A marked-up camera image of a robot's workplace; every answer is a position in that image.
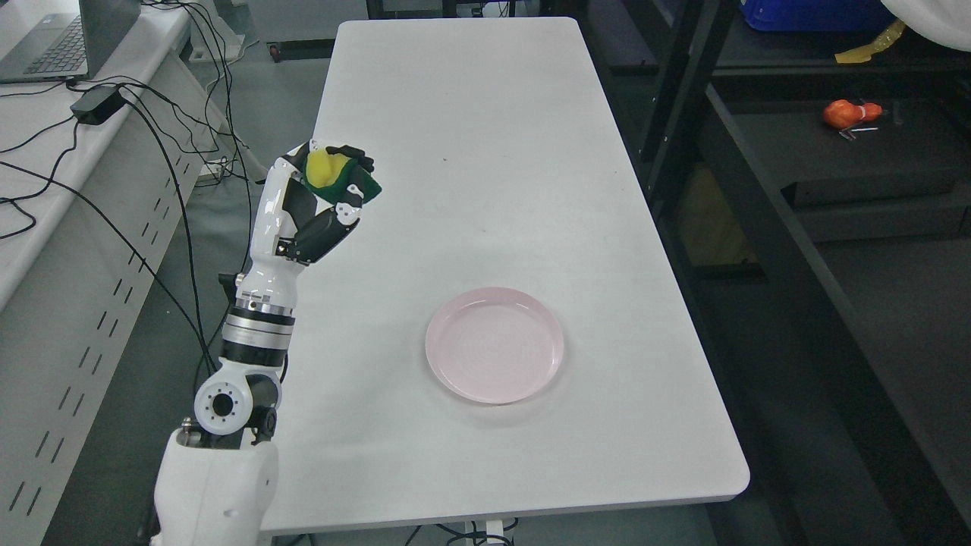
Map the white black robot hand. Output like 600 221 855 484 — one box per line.
235 140 365 315

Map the green yellow sponge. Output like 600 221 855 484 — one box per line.
302 146 382 204

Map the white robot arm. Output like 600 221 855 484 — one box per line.
149 300 294 545

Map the dark metal shelf rack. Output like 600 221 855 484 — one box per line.
576 1 969 545

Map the orange toy on shelf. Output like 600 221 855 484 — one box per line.
822 99 885 141

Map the white side desk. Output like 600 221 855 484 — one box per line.
2 4 234 545

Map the black power adapter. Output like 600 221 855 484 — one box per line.
70 86 126 127

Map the pink round plate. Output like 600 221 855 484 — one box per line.
424 287 565 405

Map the grey laptop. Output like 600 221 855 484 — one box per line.
2 1 141 84

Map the blue plastic bin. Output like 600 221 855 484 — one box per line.
738 1 896 33

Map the yellow tape strip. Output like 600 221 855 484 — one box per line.
834 20 907 64

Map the black cable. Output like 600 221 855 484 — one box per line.
0 161 217 357

